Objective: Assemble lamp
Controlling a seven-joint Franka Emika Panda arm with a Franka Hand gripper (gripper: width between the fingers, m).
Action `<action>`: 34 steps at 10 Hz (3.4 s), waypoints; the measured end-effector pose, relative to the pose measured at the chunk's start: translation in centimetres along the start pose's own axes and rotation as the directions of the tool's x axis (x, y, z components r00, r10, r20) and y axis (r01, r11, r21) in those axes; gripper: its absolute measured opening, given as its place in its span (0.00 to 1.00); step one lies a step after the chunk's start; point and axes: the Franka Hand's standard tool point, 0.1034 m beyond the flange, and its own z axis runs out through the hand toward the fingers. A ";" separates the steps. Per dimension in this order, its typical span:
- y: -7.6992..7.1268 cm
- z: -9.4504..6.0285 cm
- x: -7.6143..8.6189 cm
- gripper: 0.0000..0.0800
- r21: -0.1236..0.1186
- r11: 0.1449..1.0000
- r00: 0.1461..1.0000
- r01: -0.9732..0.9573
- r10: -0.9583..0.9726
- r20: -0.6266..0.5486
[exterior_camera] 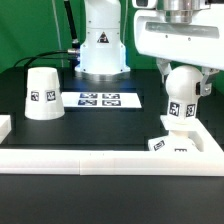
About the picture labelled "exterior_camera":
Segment black hose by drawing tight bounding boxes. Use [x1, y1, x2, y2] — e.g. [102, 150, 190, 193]
[63, 0, 80, 46]

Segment grey thin cable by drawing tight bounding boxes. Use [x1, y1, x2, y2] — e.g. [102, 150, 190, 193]
[51, 0, 65, 69]

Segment white right fence wall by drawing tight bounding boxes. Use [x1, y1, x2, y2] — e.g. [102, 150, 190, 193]
[190, 119, 224, 154]

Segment white left fence wall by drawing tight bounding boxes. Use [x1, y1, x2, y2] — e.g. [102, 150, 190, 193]
[0, 115, 11, 144]

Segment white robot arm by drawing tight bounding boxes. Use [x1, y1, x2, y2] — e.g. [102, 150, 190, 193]
[76, 0, 224, 96]

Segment white front fence wall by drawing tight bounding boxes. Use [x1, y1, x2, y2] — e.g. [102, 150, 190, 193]
[0, 149, 224, 176]

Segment white fence wall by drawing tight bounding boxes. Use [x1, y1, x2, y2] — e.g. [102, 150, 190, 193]
[0, 149, 224, 176]
[0, 115, 11, 144]
[190, 119, 224, 154]

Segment white lamp shade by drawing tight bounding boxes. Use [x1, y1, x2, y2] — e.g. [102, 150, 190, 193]
[25, 67, 65, 120]

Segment white marker sheet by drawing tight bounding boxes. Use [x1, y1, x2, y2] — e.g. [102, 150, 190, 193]
[61, 92, 141, 108]

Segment white lamp base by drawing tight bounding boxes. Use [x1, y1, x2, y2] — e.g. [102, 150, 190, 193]
[148, 115, 199, 152]

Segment white lamp bulb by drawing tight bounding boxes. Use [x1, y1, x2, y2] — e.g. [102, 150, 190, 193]
[166, 65, 202, 124]

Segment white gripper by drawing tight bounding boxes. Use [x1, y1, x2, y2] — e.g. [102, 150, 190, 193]
[134, 8, 224, 96]

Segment black cable with connector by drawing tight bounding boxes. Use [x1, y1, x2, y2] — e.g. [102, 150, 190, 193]
[13, 48, 81, 68]

